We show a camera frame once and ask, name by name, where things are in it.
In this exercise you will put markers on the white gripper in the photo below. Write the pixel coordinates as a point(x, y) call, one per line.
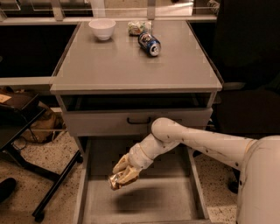
point(136, 157)

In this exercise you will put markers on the open grey middle drawer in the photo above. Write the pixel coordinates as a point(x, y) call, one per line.
point(168, 192)

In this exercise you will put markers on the green white snack bag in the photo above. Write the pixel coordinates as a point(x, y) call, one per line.
point(135, 28)

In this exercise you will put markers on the blue soda can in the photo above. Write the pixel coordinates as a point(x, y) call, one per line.
point(150, 44)

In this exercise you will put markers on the brown bag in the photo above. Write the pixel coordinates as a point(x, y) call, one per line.
point(45, 128)

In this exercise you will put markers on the black side table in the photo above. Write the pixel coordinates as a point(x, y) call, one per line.
point(14, 123)

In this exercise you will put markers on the grey drawer cabinet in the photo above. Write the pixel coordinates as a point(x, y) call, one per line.
point(118, 75)

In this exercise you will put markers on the black office chair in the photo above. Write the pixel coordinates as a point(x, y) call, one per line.
point(246, 52)

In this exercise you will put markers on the crushed orange can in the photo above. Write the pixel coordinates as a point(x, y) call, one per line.
point(115, 185)

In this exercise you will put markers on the black shoe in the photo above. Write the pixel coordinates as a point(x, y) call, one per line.
point(6, 188)

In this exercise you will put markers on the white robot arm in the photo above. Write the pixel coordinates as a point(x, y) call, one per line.
point(258, 161)

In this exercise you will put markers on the black drawer handle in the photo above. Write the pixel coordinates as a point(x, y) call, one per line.
point(138, 121)

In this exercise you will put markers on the white bowl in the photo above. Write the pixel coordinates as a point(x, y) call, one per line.
point(102, 28)

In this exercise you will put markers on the closed grey top drawer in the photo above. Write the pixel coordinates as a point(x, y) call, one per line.
point(113, 123)

